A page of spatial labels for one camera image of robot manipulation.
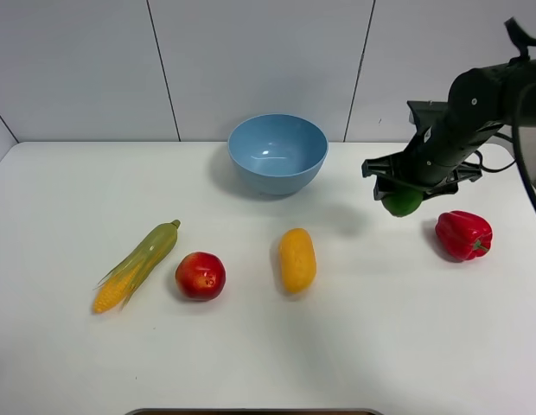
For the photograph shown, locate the yellow mango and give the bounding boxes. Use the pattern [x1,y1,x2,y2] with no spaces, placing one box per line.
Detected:
[278,228,317,295]

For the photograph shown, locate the blue plastic bowl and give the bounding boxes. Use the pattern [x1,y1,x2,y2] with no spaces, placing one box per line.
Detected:
[227,114,329,196]

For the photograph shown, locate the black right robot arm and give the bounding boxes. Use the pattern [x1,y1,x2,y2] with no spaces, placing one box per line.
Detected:
[361,60,536,201]

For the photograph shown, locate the red bell pepper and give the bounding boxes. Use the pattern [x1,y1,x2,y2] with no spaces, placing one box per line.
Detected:
[435,210,493,262]

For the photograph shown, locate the red yellow apple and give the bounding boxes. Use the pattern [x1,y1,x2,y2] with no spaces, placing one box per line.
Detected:
[175,252,226,302]

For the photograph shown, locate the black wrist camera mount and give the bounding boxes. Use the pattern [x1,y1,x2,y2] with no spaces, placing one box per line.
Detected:
[406,100,448,136]

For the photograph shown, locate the green lime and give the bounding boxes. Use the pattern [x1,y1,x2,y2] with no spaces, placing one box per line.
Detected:
[381,189,424,217]

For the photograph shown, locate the corn cob with husk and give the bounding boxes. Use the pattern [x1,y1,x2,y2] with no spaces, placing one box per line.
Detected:
[92,220,181,315]

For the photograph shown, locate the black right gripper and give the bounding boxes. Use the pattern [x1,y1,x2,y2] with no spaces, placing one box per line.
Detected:
[361,116,502,201]

